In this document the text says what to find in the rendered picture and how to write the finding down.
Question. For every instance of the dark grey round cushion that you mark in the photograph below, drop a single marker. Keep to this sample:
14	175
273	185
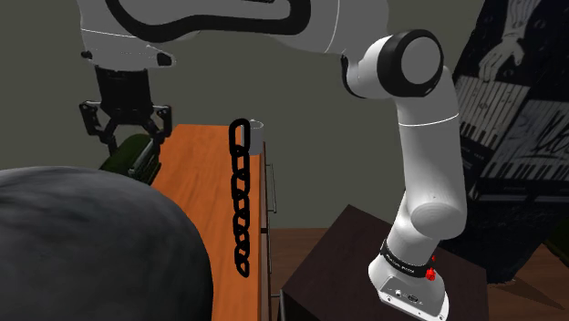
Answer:
89	249

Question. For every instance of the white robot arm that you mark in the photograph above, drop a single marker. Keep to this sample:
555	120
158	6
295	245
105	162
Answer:
426	146

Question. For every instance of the black keyboard print wall picture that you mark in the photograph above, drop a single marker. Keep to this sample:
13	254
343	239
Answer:
520	133

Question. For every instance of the dark green rounded box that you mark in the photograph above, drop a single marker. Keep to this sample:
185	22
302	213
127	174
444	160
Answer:
126	155

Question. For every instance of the dark brown robot stand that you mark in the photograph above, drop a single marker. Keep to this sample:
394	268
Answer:
338	271

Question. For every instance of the grey cup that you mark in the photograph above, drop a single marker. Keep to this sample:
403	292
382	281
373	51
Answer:
257	138

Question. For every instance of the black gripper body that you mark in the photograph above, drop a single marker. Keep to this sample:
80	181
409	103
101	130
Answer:
123	93

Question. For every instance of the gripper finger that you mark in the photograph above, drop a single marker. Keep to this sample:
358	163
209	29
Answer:
163	121
94	118

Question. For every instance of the orange wooden chest of drawers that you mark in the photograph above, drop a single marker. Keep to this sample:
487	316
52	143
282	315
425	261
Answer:
200	182

